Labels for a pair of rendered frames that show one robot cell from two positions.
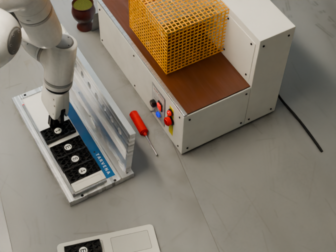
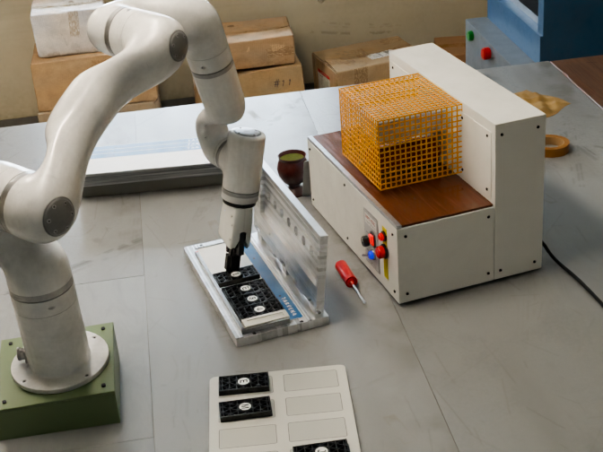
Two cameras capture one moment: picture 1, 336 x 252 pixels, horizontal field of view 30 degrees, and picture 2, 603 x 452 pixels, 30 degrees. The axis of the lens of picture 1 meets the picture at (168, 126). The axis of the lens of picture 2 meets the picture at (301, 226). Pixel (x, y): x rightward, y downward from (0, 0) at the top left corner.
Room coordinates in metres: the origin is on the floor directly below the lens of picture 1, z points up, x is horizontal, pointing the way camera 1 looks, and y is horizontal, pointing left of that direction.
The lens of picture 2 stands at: (-0.98, -0.36, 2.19)
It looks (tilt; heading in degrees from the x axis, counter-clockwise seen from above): 27 degrees down; 14
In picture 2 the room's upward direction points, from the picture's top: 5 degrees counter-clockwise
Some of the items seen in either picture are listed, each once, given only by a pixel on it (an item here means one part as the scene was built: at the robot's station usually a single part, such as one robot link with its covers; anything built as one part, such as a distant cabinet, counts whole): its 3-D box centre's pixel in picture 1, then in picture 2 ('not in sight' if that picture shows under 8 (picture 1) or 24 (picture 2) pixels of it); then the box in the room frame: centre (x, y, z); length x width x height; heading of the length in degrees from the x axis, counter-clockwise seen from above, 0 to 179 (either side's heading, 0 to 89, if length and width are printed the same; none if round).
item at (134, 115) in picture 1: (144, 133); (352, 282); (1.15, 0.07, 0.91); 0.18 x 0.03 x 0.03; 27
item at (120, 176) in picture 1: (70, 134); (251, 281); (1.13, 0.30, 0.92); 0.44 x 0.21 x 0.04; 32
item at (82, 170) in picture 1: (82, 171); (259, 311); (0.99, 0.24, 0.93); 0.10 x 0.05 x 0.01; 122
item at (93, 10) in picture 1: (83, 14); (293, 174); (1.62, 0.31, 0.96); 0.09 x 0.09 x 0.11
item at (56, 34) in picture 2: not in sight; (71, 24); (3.97, 1.96, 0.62); 0.36 x 0.29 x 0.22; 111
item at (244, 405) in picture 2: not in sight; (245, 409); (0.67, 0.19, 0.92); 0.10 x 0.05 x 0.01; 109
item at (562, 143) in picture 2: not in sight; (550, 145); (1.94, -0.35, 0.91); 0.10 x 0.10 x 0.02
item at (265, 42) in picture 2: not in sight; (253, 42); (4.29, 1.14, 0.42); 0.41 x 0.36 x 0.15; 111
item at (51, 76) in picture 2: not in sight; (96, 69); (4.00, 1.89, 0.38); 0.60 x 0.40 x 0.26; 111
